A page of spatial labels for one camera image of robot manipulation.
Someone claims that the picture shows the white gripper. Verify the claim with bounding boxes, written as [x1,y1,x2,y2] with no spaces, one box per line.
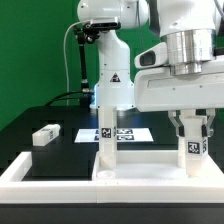
[134,42,224,137]

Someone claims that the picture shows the white marker tag sheet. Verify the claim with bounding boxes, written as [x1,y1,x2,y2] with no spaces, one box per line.
[75,128,153,143]

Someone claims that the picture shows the black cables at base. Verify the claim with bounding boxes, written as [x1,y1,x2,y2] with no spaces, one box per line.
[44,89,84,108]

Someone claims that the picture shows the black camera on mount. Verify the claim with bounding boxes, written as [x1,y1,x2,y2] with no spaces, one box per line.
[73,20,121,45]

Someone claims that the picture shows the white camera cable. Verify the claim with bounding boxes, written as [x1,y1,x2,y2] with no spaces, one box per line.
[63,20,90,107]

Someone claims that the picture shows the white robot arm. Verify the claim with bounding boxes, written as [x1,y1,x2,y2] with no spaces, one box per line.
[77,0,224,137]

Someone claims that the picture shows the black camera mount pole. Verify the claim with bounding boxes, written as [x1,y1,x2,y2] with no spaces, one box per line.
[79,42,89,95]

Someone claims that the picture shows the white U-shaped frame fixture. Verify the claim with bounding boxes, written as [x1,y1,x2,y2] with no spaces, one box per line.
[0,150,224,204]

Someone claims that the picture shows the white desk top panel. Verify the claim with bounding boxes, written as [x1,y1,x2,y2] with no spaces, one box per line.
[92,150,224,203]

